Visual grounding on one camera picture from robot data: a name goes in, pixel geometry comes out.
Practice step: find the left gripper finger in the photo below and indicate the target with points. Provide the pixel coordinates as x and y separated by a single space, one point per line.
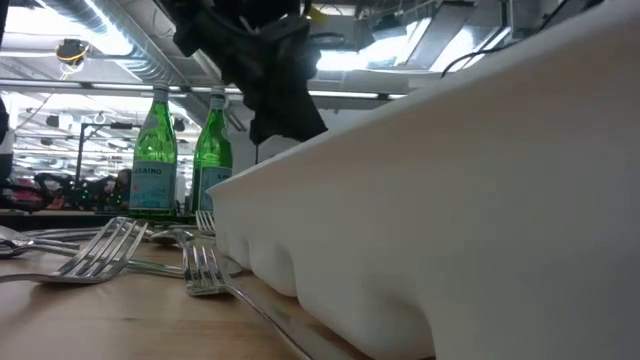
302 117
270 120

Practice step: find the silver knife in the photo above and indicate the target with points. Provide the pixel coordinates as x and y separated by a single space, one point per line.
75 233

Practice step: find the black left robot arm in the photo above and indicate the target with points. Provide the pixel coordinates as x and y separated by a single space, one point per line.
225 7

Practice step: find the green glass water bottle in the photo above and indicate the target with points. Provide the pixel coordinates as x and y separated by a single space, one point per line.
212 145
152 145

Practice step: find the grey ceiling light housing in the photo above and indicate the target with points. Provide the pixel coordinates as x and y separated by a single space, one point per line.
440 35

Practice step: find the white plastic cutlery tray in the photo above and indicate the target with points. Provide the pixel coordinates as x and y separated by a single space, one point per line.
450 200

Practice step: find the black yellow ceiling device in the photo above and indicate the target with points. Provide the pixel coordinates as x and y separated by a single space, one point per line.
71 50

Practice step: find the black metal stand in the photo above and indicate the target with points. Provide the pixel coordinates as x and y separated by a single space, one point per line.
79 160

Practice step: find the silver ventilation duct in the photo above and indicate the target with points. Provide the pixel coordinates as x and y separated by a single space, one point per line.
150 70

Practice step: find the grey ceiling rail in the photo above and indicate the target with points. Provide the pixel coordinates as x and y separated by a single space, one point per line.
50 85

